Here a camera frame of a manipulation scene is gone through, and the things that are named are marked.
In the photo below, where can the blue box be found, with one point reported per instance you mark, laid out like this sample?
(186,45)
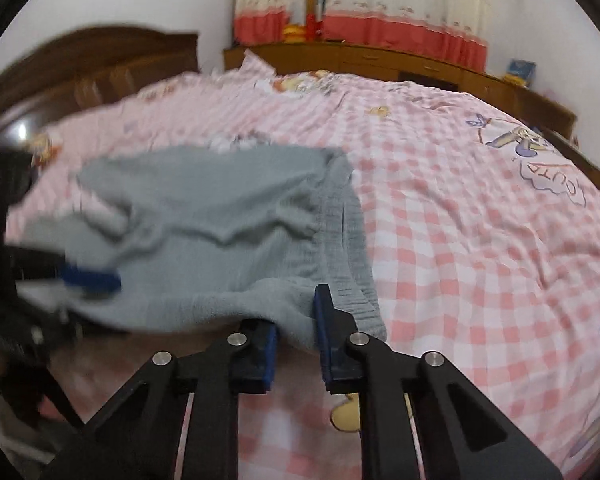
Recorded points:
(521,70)

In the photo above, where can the long wooden cabinet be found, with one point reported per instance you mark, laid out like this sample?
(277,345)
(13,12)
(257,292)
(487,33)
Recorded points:
(380,60)

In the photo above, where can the wooden bed rail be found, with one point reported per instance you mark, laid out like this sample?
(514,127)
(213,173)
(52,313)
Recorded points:
(582,162)

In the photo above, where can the pink checkered cartoon bed sheet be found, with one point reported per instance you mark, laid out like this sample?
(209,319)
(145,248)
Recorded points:
(455,260)

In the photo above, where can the dark wooden headboard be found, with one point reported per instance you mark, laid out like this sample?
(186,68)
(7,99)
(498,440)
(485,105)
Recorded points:
(80,60)

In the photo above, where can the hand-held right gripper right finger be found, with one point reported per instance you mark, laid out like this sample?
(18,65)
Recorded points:
(324,340)

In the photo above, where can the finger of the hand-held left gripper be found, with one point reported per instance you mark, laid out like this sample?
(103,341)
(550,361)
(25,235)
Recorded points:
(55,330)
(92,280)

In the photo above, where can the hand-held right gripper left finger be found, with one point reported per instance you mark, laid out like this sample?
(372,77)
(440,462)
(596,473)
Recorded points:
(260,360)

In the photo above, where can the grey pants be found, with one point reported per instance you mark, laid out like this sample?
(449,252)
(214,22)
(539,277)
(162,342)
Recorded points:
(205,210)

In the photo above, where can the wide cream and red curtain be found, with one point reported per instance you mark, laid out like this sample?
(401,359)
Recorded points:
(405,5)

